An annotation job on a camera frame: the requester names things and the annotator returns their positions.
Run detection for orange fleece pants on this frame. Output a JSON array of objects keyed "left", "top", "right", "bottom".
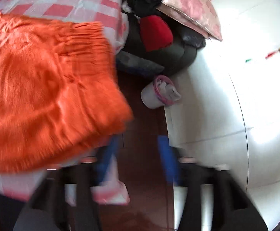
[{"left": 0, "top": 14, "right": 133, "bottom": 173}]

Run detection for white wardrobe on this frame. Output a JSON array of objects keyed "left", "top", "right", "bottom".
[{"left": 166, "top": 0, "right": 280, "bottom": 230}]

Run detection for white trash bin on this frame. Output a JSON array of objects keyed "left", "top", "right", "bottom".
[{"left": 141, "top": 75, "right": 181, "bottom": 109}]

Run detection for red cushion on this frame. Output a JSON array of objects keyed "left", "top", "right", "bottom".
[{"left": 139, "top": 15, "right": 173, "bottom": 52}]

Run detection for pink checkered plastic sheet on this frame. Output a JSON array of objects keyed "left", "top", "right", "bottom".
[{"left": 0, "top": 0, "right": 129, "bottom": 205}]

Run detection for pink satin cushion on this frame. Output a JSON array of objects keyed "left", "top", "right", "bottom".
[{"left": 158, "top": 0, "right": 222, "bottom": 41}]

